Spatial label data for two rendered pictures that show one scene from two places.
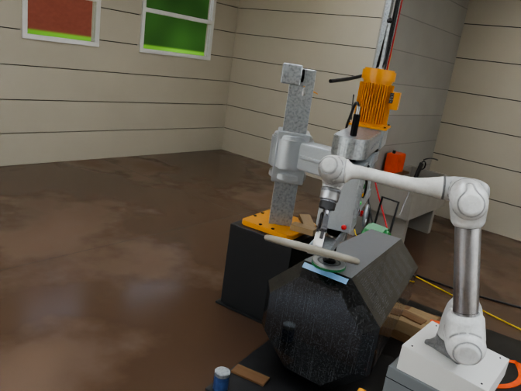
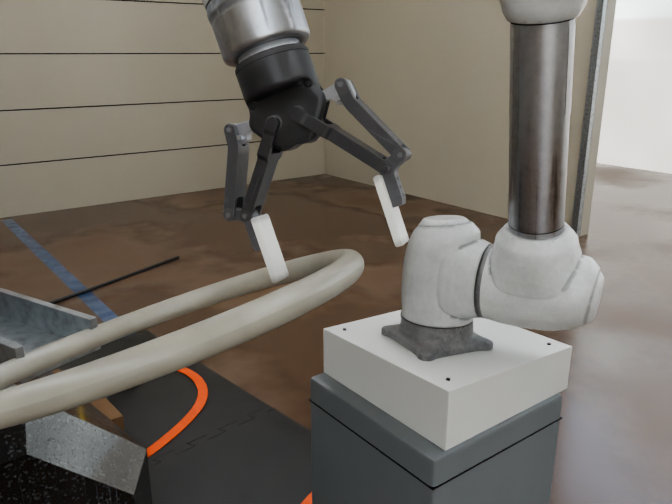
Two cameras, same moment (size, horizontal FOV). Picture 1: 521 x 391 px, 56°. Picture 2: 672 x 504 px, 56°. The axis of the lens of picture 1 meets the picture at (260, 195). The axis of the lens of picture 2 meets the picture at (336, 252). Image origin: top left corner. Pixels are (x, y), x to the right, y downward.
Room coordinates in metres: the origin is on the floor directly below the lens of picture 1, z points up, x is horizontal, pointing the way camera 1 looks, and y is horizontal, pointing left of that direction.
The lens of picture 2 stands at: (1.93, 0.30, 1.51)
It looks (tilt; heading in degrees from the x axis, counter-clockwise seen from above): 17 degrees down; 285
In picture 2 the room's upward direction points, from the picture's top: straight up
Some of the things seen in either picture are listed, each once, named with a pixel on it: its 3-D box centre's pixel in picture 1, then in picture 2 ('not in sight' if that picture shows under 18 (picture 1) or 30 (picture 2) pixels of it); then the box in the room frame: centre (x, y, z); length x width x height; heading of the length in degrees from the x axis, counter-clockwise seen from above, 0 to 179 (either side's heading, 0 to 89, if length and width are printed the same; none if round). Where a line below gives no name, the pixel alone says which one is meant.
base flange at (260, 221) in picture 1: (279, 223); not in sight; (3.97, -0.19, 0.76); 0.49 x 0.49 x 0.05; 59
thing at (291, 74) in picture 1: (292, 74); not in sight; (3.84, -0.11, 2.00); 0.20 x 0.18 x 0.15; 59
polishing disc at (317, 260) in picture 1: (329, 261); not in sight; (2.93, -0.49, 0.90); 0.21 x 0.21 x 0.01
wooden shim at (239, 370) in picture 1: (250, 375); not in sight; (2.89, -0.10, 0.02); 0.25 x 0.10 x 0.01; 65
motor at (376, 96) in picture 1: (376, 98); not in sight; (3.55, -0.71, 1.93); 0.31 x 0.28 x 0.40; 72
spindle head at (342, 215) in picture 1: (343, 192); not in sight; (3.01, -0.52, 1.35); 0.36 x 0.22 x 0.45; 162
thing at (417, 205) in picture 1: (405, 204); not in sight; (6.54, -1.99, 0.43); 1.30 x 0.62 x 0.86; 143
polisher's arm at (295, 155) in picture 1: (310, 157); not in sight; (3.84, -0.35, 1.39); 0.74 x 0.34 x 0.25; 51
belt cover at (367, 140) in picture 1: (360, 142); not in sight; (3.26, -0.60, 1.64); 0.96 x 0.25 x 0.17; 162
